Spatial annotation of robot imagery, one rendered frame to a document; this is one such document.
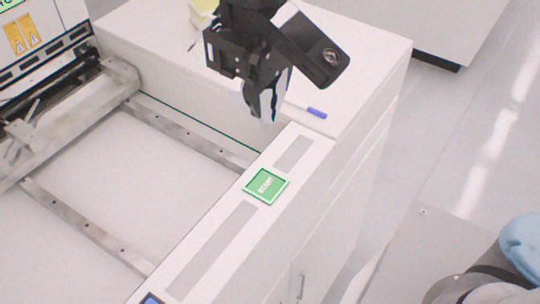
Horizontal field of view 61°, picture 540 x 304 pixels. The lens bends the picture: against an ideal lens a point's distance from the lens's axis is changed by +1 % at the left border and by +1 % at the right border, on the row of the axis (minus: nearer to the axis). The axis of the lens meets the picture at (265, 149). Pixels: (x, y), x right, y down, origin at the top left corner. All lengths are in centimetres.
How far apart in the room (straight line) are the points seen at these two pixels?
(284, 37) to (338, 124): 36
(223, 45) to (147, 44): 51
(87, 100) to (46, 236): 30
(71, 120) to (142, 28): 25
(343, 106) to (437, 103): 159
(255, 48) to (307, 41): 6
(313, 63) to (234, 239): 31
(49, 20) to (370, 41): 67
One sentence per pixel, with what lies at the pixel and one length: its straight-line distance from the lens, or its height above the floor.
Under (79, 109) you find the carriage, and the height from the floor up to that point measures 88.
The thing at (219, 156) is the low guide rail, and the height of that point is 85.
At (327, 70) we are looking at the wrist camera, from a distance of 49.
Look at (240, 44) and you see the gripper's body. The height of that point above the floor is 124.
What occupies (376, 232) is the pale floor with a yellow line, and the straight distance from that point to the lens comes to 185.
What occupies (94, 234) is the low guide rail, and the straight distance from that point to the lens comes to 86.
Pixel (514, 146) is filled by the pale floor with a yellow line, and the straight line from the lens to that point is 235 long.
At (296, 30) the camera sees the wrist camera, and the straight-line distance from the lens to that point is 50.
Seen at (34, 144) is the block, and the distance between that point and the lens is 97.
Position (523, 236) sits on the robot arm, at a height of 112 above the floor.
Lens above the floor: 154
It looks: 49 degrees down
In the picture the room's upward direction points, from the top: straight up
